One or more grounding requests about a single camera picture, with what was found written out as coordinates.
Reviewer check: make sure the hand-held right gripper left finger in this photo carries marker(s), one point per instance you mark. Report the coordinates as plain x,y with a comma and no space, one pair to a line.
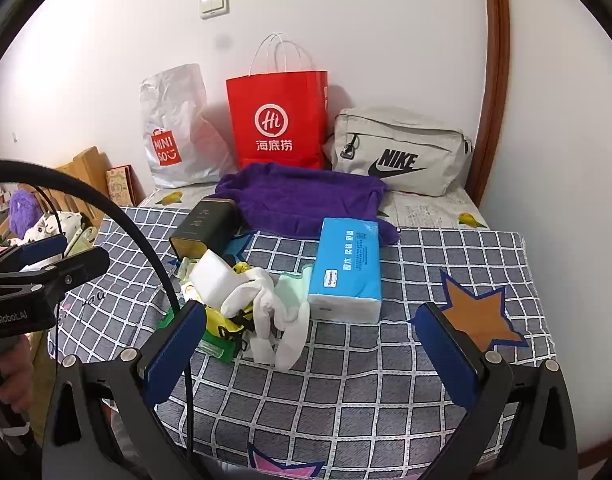
176,355

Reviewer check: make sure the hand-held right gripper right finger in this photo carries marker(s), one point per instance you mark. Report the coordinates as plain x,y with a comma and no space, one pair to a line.
446,360

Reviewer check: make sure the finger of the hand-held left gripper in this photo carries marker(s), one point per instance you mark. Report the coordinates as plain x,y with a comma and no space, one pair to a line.
80,265
38,251

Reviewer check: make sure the green wet wipe packet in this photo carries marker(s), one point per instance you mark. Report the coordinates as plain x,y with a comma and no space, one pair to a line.
220,351

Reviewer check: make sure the yellow mesh pouch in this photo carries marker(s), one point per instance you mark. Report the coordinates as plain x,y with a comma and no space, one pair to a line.
216,322

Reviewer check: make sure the white sponge block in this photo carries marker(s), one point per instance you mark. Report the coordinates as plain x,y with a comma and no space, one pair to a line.
213,275

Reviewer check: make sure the mint green cloth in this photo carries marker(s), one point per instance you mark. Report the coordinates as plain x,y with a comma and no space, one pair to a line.
293,285

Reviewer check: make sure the person's left hand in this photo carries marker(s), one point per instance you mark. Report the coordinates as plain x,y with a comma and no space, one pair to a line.
18,375

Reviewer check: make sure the white spotted cloth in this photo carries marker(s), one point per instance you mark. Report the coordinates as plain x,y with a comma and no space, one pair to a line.
55,225

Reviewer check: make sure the purple plush toy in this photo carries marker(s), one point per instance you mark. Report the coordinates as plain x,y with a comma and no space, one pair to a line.
24,210

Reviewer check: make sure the patterned book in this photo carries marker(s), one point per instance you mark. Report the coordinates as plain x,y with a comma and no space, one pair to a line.
119,185

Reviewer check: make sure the wooden chair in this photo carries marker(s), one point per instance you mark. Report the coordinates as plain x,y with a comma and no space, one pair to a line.
85,170

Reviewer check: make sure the grey checkered blanket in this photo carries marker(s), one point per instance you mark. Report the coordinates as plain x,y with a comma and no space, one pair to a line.
336,400

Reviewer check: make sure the dark green tin box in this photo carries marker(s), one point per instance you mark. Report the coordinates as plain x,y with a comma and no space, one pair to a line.
200,227

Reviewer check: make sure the blue tissue pack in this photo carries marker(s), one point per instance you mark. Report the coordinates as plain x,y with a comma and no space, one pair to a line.
346,265

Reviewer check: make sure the white plastic shopping bag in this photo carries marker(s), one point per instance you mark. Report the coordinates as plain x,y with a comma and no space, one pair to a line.
180,110

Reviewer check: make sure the purple towel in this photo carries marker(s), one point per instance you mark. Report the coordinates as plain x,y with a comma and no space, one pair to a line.
301,195

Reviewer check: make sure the beige sling bag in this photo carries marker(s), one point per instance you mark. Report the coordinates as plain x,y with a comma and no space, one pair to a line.
401,145

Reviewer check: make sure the red paper bag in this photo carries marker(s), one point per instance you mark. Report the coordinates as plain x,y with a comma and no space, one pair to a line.
276,120

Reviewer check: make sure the brown wooden frame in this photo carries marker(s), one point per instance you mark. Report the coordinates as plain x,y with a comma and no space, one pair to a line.
493,85

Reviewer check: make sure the white wall switch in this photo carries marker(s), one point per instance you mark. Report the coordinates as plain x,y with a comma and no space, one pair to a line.
214,3

